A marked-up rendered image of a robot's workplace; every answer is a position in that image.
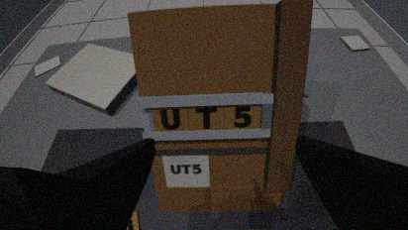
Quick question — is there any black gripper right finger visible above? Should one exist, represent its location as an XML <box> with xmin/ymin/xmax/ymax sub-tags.
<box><xmin>295</xmin><ymin>136</ymin><xmax>408</xmax><ymax>230</ymax></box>

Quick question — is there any white paper ticket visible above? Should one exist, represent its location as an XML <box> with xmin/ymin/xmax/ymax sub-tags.
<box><xmin>162</xmin><ymin>155</ymin><xmax>210</xmax><ymax>187</ymax></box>

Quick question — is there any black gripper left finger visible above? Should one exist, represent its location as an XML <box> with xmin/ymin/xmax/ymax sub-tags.
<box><xmin>0</xmin><ymin>139</ymin><xmax>155</xmax><ymax>230</ymax></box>

